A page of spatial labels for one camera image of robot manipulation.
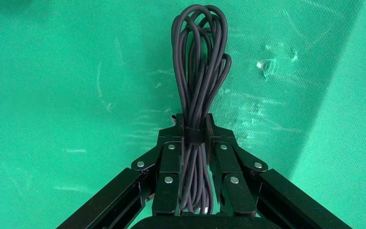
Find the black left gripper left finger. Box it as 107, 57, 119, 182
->
56, 114, 185, 229

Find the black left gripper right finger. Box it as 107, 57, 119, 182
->
205, 114, 353, 229

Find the green table cloth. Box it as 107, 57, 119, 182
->
0, 0, 366, 229

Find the black data cable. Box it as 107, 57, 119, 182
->
171, 4, 233, 216

